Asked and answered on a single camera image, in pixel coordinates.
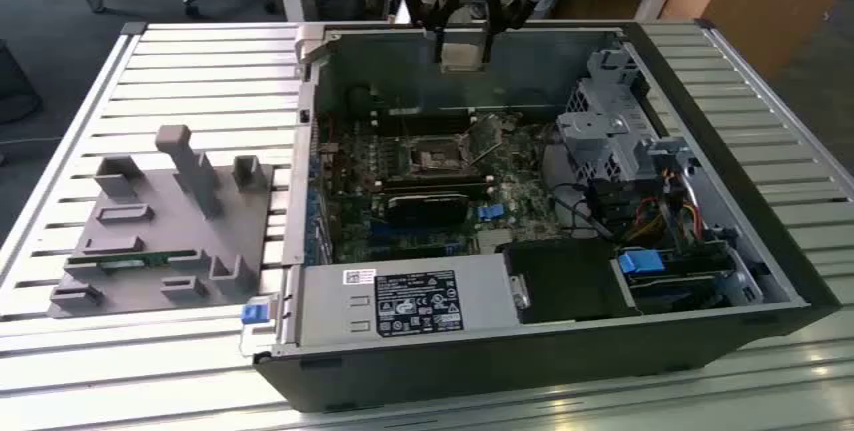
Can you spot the black open PC case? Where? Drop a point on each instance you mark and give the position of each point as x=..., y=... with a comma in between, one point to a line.
x=467, y=381

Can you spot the black plastic housing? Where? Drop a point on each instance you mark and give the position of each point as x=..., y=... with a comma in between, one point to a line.
x=607, y=206

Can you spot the blue case latch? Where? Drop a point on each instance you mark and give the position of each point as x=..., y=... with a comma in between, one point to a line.
x=253, y=314

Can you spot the CPU socket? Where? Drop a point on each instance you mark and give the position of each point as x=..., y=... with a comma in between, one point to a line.
x=433, y=153

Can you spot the hard disk in blue carrier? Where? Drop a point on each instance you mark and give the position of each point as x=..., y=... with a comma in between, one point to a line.
x=640, y=263

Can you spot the silver metal disk bay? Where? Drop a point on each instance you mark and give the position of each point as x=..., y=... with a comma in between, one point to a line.
x=710, y=191

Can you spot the graphics card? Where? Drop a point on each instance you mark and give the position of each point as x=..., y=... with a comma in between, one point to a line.
x=427, y=211

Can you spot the black plastic fan shroud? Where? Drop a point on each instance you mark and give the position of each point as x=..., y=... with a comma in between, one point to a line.
x=567, y=276

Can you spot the green motherboard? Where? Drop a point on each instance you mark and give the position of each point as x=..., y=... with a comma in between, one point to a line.
x=527, y=186

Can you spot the silver finned chipset heatsink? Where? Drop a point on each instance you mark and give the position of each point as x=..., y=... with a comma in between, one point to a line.
x=496, y=241

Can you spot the grey case latch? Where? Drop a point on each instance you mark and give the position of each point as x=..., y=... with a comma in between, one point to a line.
x=308, y=43

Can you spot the grey power supply unit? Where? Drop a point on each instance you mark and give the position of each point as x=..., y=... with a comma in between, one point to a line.
x=333, y=301

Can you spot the grey plastic parts rack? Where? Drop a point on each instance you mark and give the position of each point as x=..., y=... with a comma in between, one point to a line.
x=167, y=231

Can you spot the green RAM stick white label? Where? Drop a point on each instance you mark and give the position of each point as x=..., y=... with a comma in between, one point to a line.
x=153, y=257

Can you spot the blue plastic board clip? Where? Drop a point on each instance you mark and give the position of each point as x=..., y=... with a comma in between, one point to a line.
x=488, y=213

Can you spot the wooden cabinet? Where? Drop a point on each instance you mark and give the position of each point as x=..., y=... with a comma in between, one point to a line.
x=767, y=1

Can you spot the silver square CPU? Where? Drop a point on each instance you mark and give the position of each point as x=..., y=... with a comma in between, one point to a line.
x=464, y=57

